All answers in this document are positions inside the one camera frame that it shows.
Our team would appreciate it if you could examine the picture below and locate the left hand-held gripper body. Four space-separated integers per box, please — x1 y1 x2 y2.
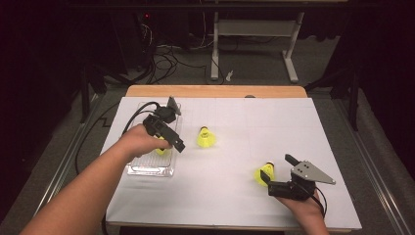
150 95 183 147

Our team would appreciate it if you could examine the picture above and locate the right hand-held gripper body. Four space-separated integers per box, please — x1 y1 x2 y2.
267 160 337 201

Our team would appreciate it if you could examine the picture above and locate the yellow shuttlecock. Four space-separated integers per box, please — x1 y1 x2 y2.
253 162 276 188
196 125 217 150
155 136 170 157

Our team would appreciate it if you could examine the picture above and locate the clear plastic tray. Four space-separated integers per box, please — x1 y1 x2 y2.
126 101 183 178

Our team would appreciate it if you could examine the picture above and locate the person's left hand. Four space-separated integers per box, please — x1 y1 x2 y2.
117 123 173 161

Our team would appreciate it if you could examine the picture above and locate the person's right hand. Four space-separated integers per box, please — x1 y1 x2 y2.
277 191 324 220

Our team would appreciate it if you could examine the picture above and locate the wooden table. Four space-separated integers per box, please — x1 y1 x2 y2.
107 84 352 234

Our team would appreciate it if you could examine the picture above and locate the white board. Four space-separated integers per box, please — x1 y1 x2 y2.
100 96 362 231

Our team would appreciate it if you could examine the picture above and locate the black metal stand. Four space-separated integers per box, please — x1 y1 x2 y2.
77 62 131 125
304 65 363 131

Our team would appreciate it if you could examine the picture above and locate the black equipment with red light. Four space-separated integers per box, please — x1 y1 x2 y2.
109 9 156 74

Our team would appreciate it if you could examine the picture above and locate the dark curtain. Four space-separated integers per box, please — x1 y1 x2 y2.
342 0 415 184
0 0 86 223

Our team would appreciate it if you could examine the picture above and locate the left hand-held gripper cable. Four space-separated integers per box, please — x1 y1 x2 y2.
74 101 162 235

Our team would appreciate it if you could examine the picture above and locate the hand-held gripper cable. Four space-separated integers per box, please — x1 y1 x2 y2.
301 182 328 219
74 101 162 235

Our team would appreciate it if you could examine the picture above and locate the right hand-held gripper cable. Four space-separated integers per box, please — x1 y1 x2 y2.
301 182 328 219

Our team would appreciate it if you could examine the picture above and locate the tangle of floor cables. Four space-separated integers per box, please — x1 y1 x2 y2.
140 19 226 86

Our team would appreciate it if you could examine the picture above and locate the metal floor rail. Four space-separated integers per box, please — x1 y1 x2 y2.
23 94 106 235
332 97 413 235

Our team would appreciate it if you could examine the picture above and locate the white metal table frame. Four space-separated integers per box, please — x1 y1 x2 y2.
209 11 306 84

